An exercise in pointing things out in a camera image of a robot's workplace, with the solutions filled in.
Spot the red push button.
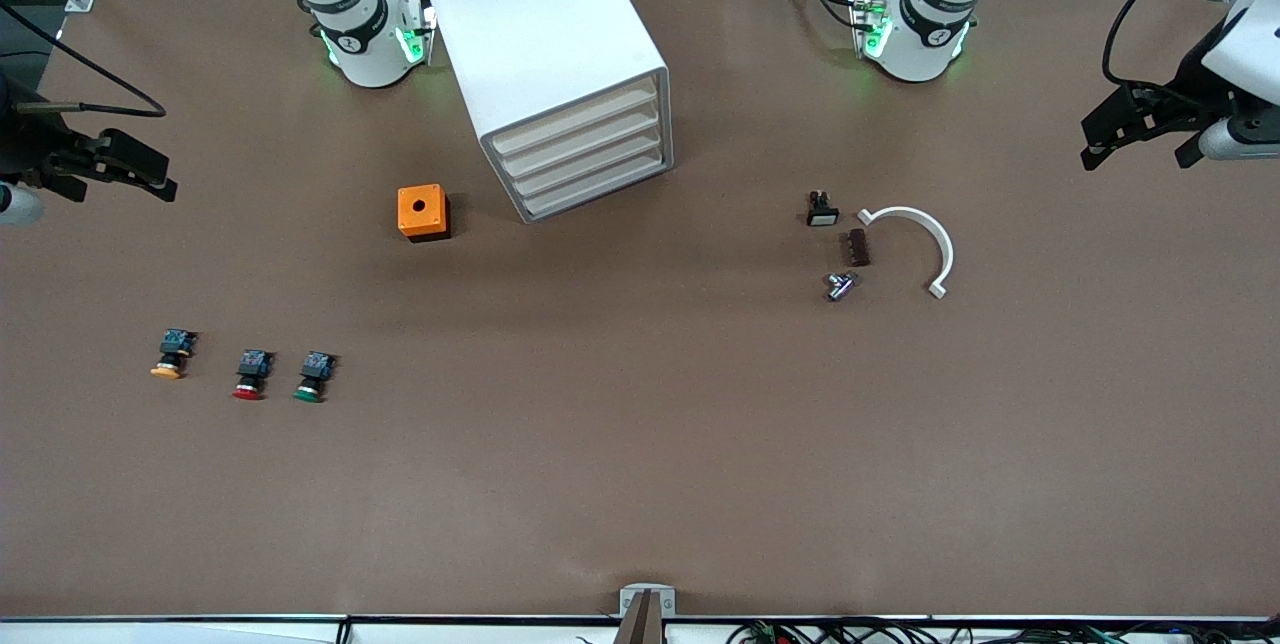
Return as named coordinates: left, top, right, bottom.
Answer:
left=232, top=349, right=274, bottom=402

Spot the grey metal table bracket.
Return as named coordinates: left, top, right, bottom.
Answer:
left=612, top=584, right=677, bottom=644

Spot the green push button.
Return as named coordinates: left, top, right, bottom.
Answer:
left=293, top=350, right=336, bottom=404

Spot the orange button box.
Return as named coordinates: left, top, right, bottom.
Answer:
left=397, top=184, right=452, bottom=243

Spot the black cable bundle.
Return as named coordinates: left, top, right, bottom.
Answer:
left=725, top=617, right=1280, bottom=644

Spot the yellow push button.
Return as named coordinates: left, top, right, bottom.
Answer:
left=150, top=328, right=196, bottom=381

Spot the white curved plastic bracket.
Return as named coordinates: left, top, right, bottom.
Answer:
left=857, top=206, right=955, bottom=300

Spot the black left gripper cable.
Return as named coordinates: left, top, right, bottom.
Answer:
left=1103, top=0, right=1233, bottom=90

